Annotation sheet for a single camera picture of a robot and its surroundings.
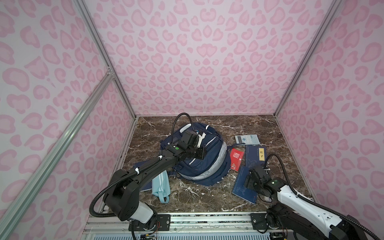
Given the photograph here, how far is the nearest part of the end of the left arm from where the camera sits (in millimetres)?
617

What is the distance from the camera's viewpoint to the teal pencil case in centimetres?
79

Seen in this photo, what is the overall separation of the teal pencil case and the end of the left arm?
9.1 inches
